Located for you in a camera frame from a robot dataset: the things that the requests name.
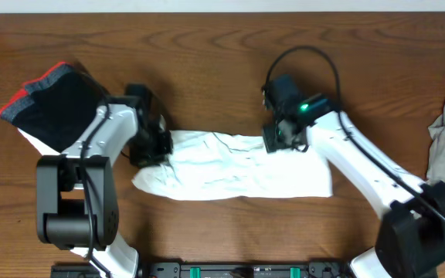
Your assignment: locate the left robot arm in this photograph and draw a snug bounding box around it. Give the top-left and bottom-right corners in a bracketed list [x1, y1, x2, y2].
[36, 92, 172, 277]

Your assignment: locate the folded red garment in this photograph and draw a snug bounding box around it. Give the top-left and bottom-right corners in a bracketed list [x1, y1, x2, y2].
[0, 61, 70, 118]

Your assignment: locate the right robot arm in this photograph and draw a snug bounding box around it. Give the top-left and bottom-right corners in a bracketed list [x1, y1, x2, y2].
[263, 93, 445, 277]

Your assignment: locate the white Puma t-shirt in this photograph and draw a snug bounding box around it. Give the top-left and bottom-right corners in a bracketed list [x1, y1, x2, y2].
[132, 131, 333, 201]

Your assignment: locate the folded black garment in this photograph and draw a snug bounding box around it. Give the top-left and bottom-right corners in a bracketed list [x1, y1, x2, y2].
[1, 64, 106, 152]

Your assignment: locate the folded white garment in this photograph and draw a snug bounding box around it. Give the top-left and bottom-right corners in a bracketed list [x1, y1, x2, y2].
[18, 129, 59, 156]

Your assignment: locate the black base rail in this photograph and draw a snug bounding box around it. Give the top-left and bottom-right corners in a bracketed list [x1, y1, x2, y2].
[50, 260, 358, 278]

